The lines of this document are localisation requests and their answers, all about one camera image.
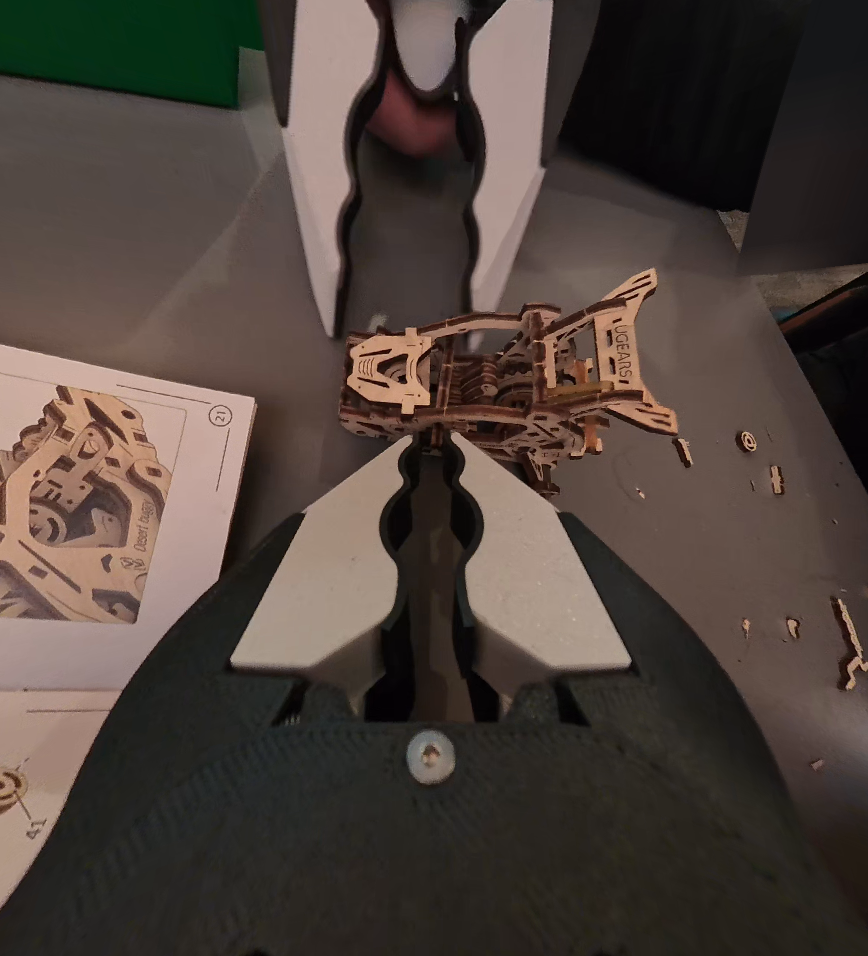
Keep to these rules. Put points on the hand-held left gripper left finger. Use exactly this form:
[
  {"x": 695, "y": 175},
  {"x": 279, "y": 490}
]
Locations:
[{"x": 314, "y": 590}]

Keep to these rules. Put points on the small notched wooden block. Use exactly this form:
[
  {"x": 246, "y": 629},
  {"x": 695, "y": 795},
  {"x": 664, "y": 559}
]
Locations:
[{"x": 777, "y": 482}]

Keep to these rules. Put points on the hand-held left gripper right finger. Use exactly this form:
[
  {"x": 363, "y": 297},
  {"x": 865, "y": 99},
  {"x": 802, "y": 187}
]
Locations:
[{"x": 546, "y": 590}]

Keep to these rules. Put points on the small T-shaped wooden piece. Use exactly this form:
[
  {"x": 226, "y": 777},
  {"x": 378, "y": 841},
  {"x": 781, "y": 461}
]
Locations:
[{"x": 682, "y": 452}]

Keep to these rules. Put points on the open instruction booklet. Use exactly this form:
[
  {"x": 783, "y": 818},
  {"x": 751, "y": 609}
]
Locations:
[{"x": 30, "y": 657}]

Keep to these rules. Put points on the toothed wooden strip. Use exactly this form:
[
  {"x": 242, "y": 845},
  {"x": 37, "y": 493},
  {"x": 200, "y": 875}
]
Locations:
[{"x": 846, "y": 627}]

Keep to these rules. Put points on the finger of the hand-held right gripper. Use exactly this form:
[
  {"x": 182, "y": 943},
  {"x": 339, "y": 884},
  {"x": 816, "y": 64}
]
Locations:
[
  {"x": 516, "y": 112},
  {"x": 322, "y": 112}
]

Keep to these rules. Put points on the wooden mechanical model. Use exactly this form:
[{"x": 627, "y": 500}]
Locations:
[{"x": 389, "y": 373}]

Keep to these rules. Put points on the person's right hand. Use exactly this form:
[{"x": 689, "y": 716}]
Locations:
[{"x": 411, "y": 127}]

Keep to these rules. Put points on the green plastic bin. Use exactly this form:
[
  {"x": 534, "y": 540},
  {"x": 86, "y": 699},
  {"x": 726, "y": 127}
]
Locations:
[{"x": 105, "y": 45}]

